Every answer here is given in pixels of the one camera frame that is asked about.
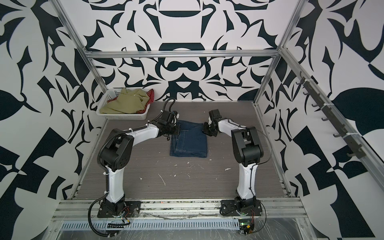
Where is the blue denim skirt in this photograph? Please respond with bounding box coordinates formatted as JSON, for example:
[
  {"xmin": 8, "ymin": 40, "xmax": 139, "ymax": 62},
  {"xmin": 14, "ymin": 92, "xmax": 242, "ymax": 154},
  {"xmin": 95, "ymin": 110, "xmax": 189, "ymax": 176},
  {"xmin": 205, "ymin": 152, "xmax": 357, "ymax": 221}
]
[{"xmin": 170, "ymin": 121, "xmax": 208, "ymax": 158}]

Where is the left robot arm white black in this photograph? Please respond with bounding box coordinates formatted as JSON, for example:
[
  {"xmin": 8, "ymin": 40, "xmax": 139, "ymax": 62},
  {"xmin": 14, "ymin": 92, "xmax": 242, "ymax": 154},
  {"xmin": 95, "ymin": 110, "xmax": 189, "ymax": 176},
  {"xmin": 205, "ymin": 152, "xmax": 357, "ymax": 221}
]
[{"xmin": 97, "ymin": 111, "xmax": 180, "ymax": 205}]

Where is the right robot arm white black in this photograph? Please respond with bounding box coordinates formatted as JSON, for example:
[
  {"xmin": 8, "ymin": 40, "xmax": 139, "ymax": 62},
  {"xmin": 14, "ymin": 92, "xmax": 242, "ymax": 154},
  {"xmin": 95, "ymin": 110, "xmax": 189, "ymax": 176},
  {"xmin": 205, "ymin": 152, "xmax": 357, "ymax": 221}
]
[{"xmin": 203, "ymin": 110, "xmax": 264, "ymax": 206}]

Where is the red polka dot skirt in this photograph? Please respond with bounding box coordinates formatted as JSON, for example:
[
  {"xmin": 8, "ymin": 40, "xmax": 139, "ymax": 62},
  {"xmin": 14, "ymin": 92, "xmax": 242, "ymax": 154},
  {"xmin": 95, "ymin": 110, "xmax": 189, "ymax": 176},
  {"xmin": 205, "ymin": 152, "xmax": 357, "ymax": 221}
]
[{"xmin": 106, "ymin": 88, "xmax": 156, "ymax": 114}]

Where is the olive green skirt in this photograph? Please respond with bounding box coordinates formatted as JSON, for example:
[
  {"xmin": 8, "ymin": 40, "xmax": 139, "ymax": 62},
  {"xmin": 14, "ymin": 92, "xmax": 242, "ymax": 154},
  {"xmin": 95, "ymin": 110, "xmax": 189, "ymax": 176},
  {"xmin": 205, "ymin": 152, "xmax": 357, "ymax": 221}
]
[{"xmin": 99, "ymin": 87, "xmax": 151, "ymax": 115}]

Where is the white plastic basket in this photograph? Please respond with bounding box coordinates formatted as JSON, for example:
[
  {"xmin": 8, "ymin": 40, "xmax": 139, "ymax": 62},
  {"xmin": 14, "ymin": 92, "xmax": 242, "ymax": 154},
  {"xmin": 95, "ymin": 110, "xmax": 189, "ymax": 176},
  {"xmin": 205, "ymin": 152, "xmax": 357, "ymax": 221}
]
[{"xmin": 96, "ymin": 88, "xmax": 151, "ymax": 120}]

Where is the small circuit board right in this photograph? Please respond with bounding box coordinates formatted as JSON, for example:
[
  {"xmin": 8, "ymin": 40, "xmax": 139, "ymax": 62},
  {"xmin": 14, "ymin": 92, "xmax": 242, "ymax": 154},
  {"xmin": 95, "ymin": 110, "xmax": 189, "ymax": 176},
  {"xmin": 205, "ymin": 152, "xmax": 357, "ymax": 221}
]
[{"xmin": 239, "ymin": 219, "xmax": 255, "ymax": 235}]

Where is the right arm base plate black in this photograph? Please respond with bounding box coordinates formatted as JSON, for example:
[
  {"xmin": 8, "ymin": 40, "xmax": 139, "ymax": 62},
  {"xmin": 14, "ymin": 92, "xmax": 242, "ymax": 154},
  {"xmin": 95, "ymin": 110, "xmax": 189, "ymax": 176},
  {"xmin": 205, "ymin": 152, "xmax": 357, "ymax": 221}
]
[{"xmin": 220, "ymin": 198, "xmax": 263, "ymax": 217}]

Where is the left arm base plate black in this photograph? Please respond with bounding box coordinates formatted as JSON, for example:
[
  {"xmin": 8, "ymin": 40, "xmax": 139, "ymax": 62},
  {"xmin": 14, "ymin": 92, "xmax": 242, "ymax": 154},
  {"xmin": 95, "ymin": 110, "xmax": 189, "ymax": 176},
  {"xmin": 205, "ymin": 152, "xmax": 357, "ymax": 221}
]
[{"xmin": 97, "ymin": 200, "xmax": 142, "ymax": 218}]

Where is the black corrugated cable left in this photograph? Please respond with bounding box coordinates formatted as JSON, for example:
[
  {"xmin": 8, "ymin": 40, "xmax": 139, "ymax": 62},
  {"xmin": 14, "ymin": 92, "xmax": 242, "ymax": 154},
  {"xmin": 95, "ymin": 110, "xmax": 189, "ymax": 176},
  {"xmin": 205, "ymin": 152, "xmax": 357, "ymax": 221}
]
[{"xmin": 87, "ymin": 194, "xmax": 131, "ymax": 238}]

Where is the white slotted cable duct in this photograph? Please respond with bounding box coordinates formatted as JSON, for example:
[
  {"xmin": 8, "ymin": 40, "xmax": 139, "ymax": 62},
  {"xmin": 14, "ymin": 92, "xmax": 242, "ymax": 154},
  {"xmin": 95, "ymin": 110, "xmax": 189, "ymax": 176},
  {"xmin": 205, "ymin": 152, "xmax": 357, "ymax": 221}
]
[{"xmin": 59, "ymin": 219, "xmax": 241, "ymax": 231}]

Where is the aluminium frame crossbar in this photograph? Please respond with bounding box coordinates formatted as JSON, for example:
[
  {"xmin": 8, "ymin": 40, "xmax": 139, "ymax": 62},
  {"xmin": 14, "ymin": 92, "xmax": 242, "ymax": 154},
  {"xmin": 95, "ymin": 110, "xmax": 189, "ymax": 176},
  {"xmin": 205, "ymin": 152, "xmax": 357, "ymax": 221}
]
[{"xmin": 85, "ymin": 50, "xmax": 278, "ymax": 59}]

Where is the aluminium front rail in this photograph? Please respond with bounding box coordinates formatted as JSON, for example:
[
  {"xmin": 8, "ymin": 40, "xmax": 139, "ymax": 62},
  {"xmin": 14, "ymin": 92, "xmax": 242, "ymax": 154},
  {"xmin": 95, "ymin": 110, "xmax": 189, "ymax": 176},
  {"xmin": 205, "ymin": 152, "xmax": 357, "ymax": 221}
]
[{"xmin": 52, "ymin": 198, "xmax": 308, "ymax": 220}]

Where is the grey wall hook rail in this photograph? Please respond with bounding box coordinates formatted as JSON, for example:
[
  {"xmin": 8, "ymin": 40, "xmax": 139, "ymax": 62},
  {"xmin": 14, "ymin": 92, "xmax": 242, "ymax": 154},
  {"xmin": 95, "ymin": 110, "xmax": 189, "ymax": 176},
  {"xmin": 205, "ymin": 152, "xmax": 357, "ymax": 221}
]
[{"xmin": 296, "ymin": 71, "xmax": 367, "ymax": 159}]

